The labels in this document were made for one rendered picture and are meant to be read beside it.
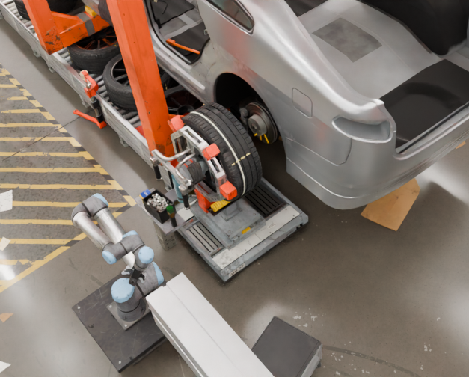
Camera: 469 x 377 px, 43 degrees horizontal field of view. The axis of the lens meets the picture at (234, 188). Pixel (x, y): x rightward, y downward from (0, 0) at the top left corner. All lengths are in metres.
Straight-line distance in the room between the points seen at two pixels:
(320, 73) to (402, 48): 1.49
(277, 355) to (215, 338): 2.72
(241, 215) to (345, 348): 1.22
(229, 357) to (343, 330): 3.22
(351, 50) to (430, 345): 2.14
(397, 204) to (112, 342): 2.40
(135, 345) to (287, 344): 0.96
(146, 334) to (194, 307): 2.91
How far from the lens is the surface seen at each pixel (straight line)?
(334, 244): 4.56
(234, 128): 3.77
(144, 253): 3.50
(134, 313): 3.96
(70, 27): 5.92
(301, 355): 3.73
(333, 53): 4.49
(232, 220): 4.44
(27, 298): 4.75
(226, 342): 1.01
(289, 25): 3.46
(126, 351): 3.93
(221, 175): 3.74
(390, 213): 4.77
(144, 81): 3.98
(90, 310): 4.15
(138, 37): 3.80
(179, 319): 1.05
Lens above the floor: 3.73
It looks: 49 degrees down
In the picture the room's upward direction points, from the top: 8 degrees counter-clockwise
